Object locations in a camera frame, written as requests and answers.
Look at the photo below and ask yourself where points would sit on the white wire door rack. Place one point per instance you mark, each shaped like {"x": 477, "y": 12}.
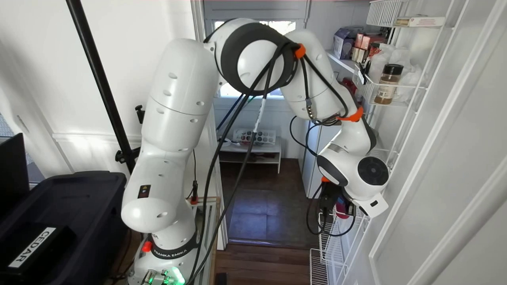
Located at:
{"x": 380, "y": 158}

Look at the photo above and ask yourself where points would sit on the white panel door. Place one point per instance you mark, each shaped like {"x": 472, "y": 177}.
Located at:
{"x": 447, "y": 145}

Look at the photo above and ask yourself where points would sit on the black storage bin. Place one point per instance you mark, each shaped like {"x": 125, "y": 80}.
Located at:
{"x": 67, "y": 231}

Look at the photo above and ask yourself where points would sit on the black tripod pole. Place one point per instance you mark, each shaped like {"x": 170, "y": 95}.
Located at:
{"x": 78, "y": 14}

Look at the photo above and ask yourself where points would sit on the low white bench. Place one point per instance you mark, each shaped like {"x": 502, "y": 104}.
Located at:
{"x": 260, "y": 147}

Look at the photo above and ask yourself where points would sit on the spice jar brown lid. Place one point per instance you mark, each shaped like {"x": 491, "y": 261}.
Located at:
{"x": 387, "y": 82}

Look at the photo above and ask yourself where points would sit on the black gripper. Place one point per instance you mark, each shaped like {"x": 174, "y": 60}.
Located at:
{"x": 333, "y": 201}

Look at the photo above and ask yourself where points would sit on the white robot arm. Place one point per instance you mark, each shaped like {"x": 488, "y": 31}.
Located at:
{"x": 253, "y": 58}

